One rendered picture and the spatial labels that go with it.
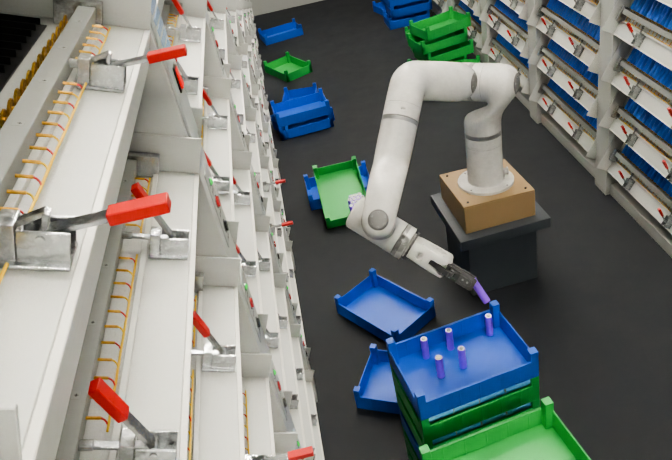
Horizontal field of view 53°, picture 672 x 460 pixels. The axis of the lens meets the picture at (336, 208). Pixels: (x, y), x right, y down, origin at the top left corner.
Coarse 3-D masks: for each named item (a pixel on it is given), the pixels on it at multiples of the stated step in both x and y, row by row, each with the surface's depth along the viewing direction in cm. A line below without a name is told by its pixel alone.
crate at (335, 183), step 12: (324, 168) 307; (336, 168) 309; (348, 168) 311; (324, 180) 308; (336, 180) 307; (348, 180) 307; (360, 180) 303; (324, 192) 304; (336, 192) 304; (348, 192) 303; (360, 192) 302; (324, 204) 300; (336, 204) 300; (324, 216) 291; (336, 216) 296
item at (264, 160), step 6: (264, 156) 244; (264, 162) 245; (264, 168) 247; (264, 174) 243; (264, 180) 239; (270, 186) 236; (264, 192) 232; (270, 192) 232; (270, 198) 229; (270, 204) 225; (270, 210) 222; (270, 222) 216; (276, 234) 211; (276, 240) 208; (276, 246) 205; (282, 258) 195
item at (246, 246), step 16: (240, 160) 165; (240, 176) 164; (240, 192) 152; (240, 208) 151; (240, 224) 145; (240, 240) 140; (240, 256) 128; (256, 256) 136; (256, 272) 132; (256, 288) 128; (256, 304) 124
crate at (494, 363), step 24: (480, 312) 170; (432, 336) 169; (456, 336) 172; (480, 336) 171; (504, 336) 169; (408, 360) 168; (432, 360) 167; (456, 360) 165; (480, 360) 164; (504, 360) 163; (528, 360) 155; (408, 384) 155; (432, 384) 161; (456, 384) 159; (480, 384) 153; (504, 384) 155; (432, 408) 152
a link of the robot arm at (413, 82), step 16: (416, 64) 166; (432, 64) 170; (448, 64) 171; (464, 64) 173; (400, 80) 163; (416, 80) 163; (432, 80) 168; (448, 80) 170; (464, 80) 172; (400, 96) 162; (416, 96) 163; (432, 96) 170; (448, 96) 172; (464, 96) 174; (384, 112) 164; (400, 112) 162; (416, 112) 163
